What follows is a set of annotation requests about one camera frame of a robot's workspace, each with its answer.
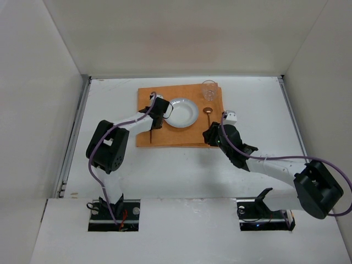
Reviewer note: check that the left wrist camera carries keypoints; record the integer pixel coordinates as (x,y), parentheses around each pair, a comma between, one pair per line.
(154,95)

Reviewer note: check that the white plate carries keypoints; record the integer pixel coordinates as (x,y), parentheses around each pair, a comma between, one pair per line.
(182,113)

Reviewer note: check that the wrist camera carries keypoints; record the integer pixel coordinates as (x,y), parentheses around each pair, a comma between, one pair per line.
(154,95)
(229,118)

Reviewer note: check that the copper spoon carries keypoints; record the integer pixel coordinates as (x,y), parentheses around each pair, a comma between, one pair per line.
(208,111)

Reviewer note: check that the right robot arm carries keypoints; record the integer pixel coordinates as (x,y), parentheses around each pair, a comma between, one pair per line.
(313,188)

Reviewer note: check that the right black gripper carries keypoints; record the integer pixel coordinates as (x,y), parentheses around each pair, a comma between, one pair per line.
(210,135)

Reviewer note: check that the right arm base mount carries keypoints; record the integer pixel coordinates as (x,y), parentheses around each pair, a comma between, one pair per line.
(254,215)

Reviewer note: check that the orange cloth placemat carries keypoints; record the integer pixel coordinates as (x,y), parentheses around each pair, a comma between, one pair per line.
(169,136)

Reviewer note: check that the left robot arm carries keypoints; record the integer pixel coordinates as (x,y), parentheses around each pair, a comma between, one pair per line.
(108,145)

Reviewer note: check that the clear drinking glass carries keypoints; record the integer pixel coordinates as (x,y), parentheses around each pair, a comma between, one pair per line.
(209,90)

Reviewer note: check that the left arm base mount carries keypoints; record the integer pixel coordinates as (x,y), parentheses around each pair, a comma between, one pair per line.
(126,214)

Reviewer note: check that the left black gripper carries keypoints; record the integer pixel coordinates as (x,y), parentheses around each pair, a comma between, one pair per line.
(158,118)

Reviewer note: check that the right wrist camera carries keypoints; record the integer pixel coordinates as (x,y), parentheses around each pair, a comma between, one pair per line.
(229,118)

